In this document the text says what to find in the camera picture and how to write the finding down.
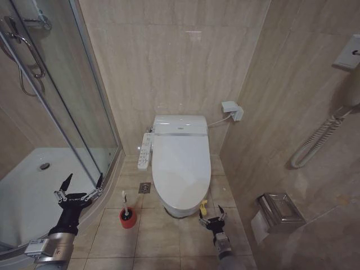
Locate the chrome shower fixture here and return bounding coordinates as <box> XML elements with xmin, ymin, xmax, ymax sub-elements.
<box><xmin>21</xmin><ymin>14</ymin><xmax>53</xmax><ymax>31</ymax></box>

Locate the grey wall socket box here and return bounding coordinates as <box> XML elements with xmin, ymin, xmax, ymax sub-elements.
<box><xmin>220</xmin><ymin>100</ymin><xmax>245</xmax><ymax>123</ymax></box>

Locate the white bidet control panel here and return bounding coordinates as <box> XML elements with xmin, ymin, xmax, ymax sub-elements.
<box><xmin>137</xmin><ymin>132</ymin><xmax>154</xmax><ymax>170</ymax></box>

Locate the chrome shower hose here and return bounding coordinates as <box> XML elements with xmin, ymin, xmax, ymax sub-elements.
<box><xmin>17</xmin><ymin>59</ymin><xmax>46</xmax><ymax>98</ymax></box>

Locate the white toilet power cord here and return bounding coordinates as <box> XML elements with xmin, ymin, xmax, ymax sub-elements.
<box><xmin>206</xmin><ymin>115</ymin><xmax>231</xmax><ymax>128</ymax></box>

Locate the white toilet lid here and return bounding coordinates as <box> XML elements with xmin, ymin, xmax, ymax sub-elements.
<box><xmin>151</xmin><ymin>133</ymin><xmax>212</xmax><ymax>209</ymax></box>

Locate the glass shower enclosure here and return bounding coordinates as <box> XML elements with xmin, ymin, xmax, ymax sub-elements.
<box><xmin>0</xmin><ymin>0</ymin><xmax>126</xmax><ymax>270</ymax></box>

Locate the stainless toilet paper holder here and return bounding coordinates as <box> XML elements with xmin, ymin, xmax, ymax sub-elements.
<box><xmin>255</xmin><ymin>192</ymin><xmax>307</xmax><ymax>235</ymax></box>

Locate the white toilet paper sheet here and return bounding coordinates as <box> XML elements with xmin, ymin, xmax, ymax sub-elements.
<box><xmin>250</xmin><ymin>209</ymin><xmax>271</xmax><ymax>244</ymax></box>

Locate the chrome shower door handle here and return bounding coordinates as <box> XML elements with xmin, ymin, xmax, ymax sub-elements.
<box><xmin>0</xmin><ymin>27</ymin><xmax>47</xmax><ymax>79</ymax></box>

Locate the white wall phone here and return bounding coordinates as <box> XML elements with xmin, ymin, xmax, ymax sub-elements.
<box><xmin>331</xmin><ymin>33</ymin><xmax>360</xmax><ymax>108</ymax></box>

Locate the white shower tray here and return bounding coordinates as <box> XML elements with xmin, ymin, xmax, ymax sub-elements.
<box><xmin>0</xmin><ymin>147</ymin><xmax>119</xmax><ymax>251</ymax></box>

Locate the white black toilet brush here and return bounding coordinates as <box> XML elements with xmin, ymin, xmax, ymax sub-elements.
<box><xmin>121</xmin><ymin>190</ymin><xmax>133</xmax><ymax>221</ymax></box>

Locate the white toilet bowl base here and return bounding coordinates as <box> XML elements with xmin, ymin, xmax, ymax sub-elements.
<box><xmin>159</xmin><ymin>187</ymin><xmax>210</xmax><ymax>219</ymax></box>

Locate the red toilet brush holder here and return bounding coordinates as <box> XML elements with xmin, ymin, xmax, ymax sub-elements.
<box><xmin>119</xmin><ymin>207</ymin><xmax>138</xmax><ymax>230</ymax></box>

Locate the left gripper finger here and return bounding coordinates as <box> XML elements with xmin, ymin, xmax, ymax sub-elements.
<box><xmin>84</xmin><ymin>173</ymin><xmax>104</xmax><ymax>201</ymax></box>
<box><xmin>54</xmin><ymin>173</ymin><xmax>74</xmax><ymax>203</ymax></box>

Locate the white toilet rear unit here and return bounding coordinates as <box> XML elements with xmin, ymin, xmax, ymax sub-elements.
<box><xmin>152</xmin><ymin>114</ymin><xmax>208</xmax><ymax>137</ymax></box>

